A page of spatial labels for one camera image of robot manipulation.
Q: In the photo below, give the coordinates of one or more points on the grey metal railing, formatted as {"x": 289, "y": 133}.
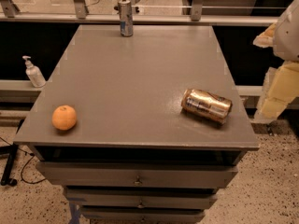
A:
{"x": 207, "y": 12}

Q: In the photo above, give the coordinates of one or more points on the crushed gold can lying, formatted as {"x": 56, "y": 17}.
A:
{"x": 206, "y": 105}

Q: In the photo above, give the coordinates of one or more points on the grey drawer cabinet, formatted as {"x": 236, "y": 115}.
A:
{"x": 127, "y": 93}

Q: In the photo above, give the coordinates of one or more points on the black stand leg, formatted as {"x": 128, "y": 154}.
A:
{"x": 8, "y": 151}

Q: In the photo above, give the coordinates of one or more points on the top grey drawer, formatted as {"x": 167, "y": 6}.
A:
{"x": 137, "y": 175}

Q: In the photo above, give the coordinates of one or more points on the upright silver blue can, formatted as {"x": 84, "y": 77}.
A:
{"x": 126, "y": 18}

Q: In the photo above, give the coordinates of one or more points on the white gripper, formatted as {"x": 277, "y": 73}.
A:
{"x": 289, "y": 34}

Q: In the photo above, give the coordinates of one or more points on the grey drawer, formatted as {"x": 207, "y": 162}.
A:
{"x": 143, "y": 215}
{"x": 137, "y": 175}
{"x": 140, "y": 198}

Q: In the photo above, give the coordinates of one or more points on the orange fruit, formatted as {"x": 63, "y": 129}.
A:
{"x": 64, "y": 117}

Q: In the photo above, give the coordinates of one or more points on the bottom grey drawer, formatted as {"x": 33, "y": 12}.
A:
{"x": 143, "y": 215}

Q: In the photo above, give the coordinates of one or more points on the white pump sanitizer bottle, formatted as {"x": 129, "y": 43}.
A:
{"x": 34, "y": 73}

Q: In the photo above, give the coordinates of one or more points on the middle grey drawer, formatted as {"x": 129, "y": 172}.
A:
{"x": 140, "y": 198}

